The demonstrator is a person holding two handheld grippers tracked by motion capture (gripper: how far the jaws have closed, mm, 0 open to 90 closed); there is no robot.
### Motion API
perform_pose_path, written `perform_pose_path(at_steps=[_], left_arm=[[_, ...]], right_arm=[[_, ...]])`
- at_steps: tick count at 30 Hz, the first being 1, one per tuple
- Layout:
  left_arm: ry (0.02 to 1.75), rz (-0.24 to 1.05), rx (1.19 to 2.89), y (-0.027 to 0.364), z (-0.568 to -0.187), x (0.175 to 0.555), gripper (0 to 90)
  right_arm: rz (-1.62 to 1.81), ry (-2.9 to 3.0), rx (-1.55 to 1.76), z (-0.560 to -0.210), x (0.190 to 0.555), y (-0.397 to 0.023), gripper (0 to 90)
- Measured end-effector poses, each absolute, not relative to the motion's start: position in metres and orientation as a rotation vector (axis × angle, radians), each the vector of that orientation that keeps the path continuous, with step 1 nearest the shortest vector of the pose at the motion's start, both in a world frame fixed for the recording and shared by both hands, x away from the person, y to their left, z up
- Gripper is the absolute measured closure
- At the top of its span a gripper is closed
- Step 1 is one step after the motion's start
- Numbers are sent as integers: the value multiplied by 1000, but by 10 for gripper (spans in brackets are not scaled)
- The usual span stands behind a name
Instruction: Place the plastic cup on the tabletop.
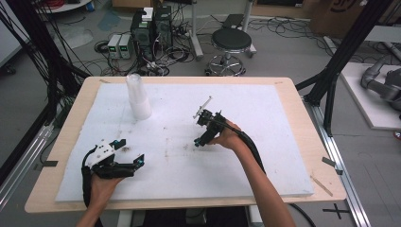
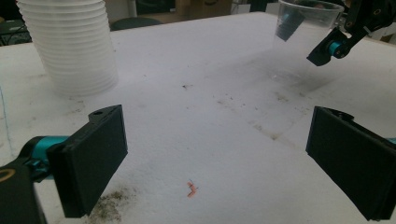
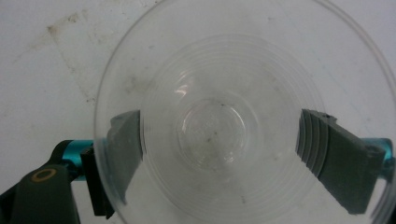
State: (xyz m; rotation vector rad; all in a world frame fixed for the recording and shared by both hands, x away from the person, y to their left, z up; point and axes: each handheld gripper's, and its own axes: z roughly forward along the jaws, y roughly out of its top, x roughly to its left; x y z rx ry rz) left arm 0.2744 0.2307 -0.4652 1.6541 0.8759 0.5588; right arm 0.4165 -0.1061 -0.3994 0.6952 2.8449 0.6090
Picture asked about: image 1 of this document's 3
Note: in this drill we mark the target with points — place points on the white foam mat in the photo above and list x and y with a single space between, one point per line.
176 176

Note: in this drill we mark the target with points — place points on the grey metal stand leg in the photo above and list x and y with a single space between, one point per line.
196 38
249 15

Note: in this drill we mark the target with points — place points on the stack of white plastic cups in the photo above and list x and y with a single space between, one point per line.
140 101

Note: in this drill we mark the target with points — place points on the brown cardboard box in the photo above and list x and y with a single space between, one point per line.
334 15

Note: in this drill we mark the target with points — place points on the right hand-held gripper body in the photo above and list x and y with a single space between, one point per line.
212 124

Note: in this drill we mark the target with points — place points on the black metal frame strut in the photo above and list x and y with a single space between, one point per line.
343 53

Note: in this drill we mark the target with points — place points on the white platform board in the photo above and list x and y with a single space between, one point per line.
365 104

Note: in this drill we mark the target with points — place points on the slim black computer tower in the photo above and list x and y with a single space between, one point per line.
163 26

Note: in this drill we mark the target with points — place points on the grey power supply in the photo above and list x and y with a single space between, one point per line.
125 45
113 45

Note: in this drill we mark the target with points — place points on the black tape cross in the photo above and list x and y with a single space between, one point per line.
336 211

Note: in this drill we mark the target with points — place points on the person's right hand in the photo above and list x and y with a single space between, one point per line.
230 137

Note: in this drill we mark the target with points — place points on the person's left hand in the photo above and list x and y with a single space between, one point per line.
101 190

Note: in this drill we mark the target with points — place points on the aluminium rail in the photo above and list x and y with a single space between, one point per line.
25 164
340 170

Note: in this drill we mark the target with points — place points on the thin wooden strip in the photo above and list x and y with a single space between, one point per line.
321 186

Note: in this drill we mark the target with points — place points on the dark tape piece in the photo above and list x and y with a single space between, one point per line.
339 172
50 163
328 161

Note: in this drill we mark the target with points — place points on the person's dark trousers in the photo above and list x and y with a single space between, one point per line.
220 218

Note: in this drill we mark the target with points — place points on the white table leg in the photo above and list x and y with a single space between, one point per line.
125 219
253 216

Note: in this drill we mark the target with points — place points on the black round stool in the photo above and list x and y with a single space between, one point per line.
231 39

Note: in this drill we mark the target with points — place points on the round white table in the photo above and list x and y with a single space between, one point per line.
67 6

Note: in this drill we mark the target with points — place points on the small white box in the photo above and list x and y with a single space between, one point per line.
147 14

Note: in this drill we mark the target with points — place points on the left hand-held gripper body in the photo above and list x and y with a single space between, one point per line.
112 168

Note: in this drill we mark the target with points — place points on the large black computer tower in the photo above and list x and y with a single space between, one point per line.
142 34

